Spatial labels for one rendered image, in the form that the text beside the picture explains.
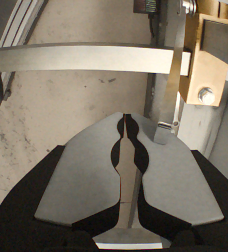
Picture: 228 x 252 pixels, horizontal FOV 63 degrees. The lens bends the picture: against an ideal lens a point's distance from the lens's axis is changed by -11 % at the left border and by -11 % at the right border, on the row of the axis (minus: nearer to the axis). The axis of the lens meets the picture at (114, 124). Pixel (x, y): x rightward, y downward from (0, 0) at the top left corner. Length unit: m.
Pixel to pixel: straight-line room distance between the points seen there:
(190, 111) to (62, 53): 0.41
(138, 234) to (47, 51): 0.29
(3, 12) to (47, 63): 0.79
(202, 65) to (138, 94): 0.96
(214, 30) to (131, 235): 0.29
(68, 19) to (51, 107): 0.54
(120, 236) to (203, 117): 0.40
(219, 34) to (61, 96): 1.11
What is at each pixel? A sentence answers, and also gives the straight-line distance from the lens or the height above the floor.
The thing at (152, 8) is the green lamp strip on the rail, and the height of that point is 0.70.
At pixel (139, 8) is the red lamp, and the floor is 0.70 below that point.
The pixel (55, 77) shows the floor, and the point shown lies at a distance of 1.21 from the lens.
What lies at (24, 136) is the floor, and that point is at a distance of 1.50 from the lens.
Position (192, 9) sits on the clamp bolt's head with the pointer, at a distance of 0.26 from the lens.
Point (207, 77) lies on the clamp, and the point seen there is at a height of 0.87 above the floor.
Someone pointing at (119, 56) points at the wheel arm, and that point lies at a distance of 0.24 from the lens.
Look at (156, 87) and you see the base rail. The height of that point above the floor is 0.70.
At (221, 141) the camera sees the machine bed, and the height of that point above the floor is 0.65.
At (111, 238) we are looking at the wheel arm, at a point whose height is 0.95.
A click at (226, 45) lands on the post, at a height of 0.93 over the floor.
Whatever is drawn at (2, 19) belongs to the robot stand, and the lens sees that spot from 1.04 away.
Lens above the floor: 1.10
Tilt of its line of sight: 59 degrees down
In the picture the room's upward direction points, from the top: 178 degrees counter-clockwise
